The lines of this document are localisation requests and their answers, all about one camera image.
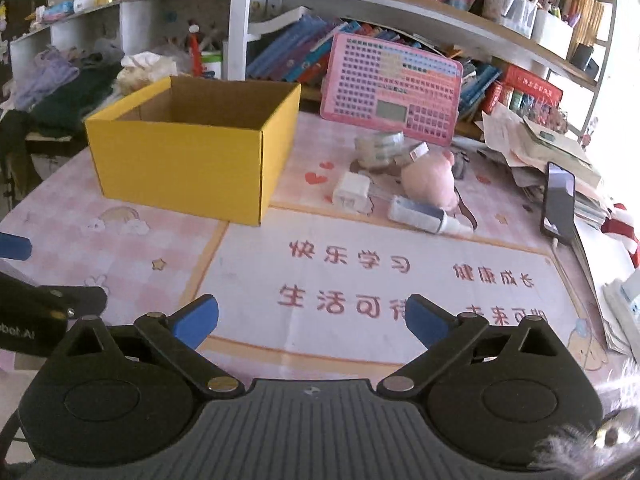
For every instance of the pink plush pig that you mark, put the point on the pink plush pig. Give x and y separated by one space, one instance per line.
430 180

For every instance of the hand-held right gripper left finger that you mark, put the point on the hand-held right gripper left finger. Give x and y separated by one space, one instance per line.
197 317

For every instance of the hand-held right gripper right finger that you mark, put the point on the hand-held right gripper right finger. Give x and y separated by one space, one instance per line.
425 320

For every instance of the red hardcover book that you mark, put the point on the red hardcover book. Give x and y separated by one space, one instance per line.
492 97

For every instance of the small black box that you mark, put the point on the small black box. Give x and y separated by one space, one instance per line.
585 60

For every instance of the stack of thin blue books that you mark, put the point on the stack of thin blue books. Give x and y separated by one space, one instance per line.
477 87

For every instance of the black smartphone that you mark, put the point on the black smartphone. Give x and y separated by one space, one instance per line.
559 200

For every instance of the yellow cardboard box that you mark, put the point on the yellow cardboard box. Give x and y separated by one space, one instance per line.
190 170

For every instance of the dark green cloth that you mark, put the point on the dark green cloth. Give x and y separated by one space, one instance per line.
75 95

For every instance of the white charger plug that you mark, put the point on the white charger plug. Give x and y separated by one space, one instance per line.
350 191

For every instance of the colourful bead ornament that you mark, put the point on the colourful bead ornament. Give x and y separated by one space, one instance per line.
545 112

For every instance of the clear tape roll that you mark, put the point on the clear tape roll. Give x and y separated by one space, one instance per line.
380 152

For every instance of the white tube bottle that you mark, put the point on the white tube bottle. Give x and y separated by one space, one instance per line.
420 214

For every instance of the purple cloth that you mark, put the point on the purple cloth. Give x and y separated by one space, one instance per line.
45 75

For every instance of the cream plush toy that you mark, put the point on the cream plush toy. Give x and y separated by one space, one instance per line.
145 70

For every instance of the grey fluffy charm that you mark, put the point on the grey fluffy charm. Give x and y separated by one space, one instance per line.
575 452

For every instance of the row of leaning blue books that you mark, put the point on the row of leaning blue books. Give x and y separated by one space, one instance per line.
295 50

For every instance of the red and white plush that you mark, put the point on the red and white plush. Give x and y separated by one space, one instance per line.
622 227

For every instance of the pale green book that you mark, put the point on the pale green book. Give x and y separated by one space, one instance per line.
560 152

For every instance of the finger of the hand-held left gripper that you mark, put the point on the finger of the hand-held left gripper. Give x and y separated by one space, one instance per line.
15 247
80 300

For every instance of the small white carton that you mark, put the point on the small white carton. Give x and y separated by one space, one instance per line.
419 151

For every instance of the pink printed desk mat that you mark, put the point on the pink printed desk mat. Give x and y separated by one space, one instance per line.
350 270

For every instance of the red book case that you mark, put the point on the red book case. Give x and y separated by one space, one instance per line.
532 85

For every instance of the pink learning button board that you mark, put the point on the pink learning button board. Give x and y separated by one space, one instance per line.
390 85

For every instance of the white pen organizer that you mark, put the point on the white pen organizer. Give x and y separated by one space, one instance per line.
545 25

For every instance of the pile of loose papers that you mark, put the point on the pile of loose papers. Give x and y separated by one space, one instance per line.
505 135

